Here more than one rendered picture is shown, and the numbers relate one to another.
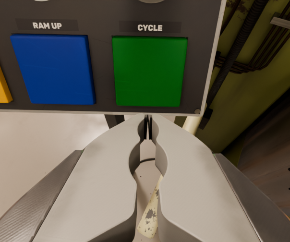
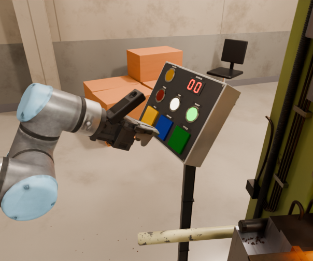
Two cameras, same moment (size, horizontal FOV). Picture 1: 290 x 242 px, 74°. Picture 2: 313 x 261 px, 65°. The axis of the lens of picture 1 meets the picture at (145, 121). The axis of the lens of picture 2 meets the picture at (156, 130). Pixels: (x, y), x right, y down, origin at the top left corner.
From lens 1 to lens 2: 0.69 m
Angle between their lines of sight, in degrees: 50
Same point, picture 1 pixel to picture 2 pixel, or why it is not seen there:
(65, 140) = (168, 213)
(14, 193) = (116, 211)
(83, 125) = not seen: hidden behind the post
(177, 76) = (183, 143)
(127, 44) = (178, 128)
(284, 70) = not seen: hidden behind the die
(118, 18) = (181, 121)
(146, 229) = (141, 234)
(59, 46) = (167, 121)
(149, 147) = not seen: outside the picture
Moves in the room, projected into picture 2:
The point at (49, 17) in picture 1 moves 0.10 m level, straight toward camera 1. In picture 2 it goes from (170, 115) to (156, 126)
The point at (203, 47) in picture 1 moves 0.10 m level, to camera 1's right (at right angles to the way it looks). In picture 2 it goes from (193, 139) to (215, 155)
